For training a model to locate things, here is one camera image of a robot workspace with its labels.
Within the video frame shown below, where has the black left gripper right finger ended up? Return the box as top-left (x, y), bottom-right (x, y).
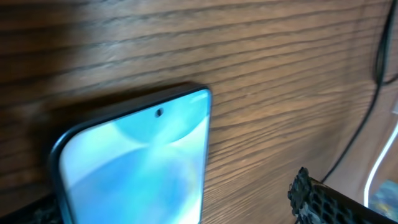
top-left (287, 167), bottom-right (396, 224)

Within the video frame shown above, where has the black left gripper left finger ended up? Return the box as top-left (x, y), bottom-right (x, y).
top-left (1, 194), bottom-right (63, 224)

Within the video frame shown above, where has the blue Galaxy smartphone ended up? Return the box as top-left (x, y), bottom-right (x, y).
top-left (49, 83), bottom-right (213, 224)

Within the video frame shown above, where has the black USB charging cable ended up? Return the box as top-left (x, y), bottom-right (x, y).
top-left (320, 0), bottom-right (398, 184)

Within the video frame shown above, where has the white power strip cord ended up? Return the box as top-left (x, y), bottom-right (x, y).
top-left (363, 123), bottom-right (398, 208)

